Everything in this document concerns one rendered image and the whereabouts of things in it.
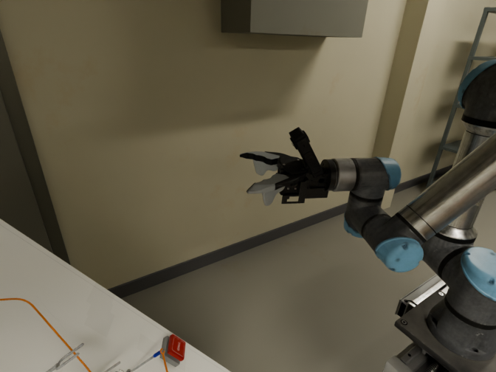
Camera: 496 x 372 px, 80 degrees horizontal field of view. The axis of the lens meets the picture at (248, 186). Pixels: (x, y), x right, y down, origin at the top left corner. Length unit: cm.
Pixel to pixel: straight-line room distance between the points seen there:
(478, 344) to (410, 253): 37
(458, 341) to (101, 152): 189
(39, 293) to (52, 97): 136
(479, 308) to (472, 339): 9
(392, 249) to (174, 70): 174
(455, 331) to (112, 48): 192
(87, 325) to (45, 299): 10
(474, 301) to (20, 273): 97
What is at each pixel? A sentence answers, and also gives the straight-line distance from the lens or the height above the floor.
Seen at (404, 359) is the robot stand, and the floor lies 112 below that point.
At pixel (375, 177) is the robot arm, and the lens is 70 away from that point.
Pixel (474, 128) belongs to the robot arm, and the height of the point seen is 167.
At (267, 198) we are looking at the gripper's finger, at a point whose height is 154.
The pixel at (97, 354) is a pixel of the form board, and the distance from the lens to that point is 78.
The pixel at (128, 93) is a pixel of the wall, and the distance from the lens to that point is 201.
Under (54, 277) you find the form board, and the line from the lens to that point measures 80.
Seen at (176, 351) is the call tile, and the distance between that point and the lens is 89.
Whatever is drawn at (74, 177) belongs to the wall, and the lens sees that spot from 209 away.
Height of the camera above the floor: 183
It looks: 26 degrees down
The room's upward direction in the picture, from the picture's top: 2 degrees clockwise
